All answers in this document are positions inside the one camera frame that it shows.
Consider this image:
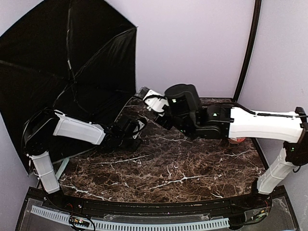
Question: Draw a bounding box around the black and mint umbrella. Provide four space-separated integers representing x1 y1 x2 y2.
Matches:
0 0 137 173

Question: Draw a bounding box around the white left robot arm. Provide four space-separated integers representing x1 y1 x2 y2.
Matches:
21 108 147 194

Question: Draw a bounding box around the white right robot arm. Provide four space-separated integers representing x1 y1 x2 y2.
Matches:
139 84 308 195

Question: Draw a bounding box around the orange patterned ceramic bowl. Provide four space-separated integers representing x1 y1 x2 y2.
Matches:
228 137 246 144

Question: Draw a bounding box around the grey slotted cable duct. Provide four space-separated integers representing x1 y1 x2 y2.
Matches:
30 205 230 231

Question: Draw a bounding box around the black front table rail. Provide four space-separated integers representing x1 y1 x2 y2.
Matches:
26 187 271 217

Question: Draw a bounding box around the black right corner post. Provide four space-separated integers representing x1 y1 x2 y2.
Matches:
233 0 262 102

